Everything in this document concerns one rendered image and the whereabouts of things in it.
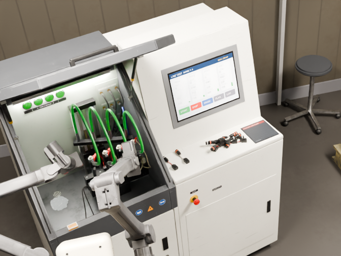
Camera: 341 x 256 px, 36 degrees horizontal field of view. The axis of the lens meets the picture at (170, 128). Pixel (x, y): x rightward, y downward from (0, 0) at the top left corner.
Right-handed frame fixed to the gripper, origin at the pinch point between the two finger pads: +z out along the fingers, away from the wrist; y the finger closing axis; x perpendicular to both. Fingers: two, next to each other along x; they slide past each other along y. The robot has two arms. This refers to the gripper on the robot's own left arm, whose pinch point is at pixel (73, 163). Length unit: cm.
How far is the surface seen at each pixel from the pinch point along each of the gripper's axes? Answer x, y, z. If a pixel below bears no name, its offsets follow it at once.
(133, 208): 29.8, -13.0, 35.1
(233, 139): 20, -78, 56
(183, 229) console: 53, -31, 66
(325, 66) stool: -7, -189, 183
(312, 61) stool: -16, -183, 190
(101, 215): 25.7, 2.6, 29.3
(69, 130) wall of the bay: -25, 2, 52
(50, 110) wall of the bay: -36, 5, 38
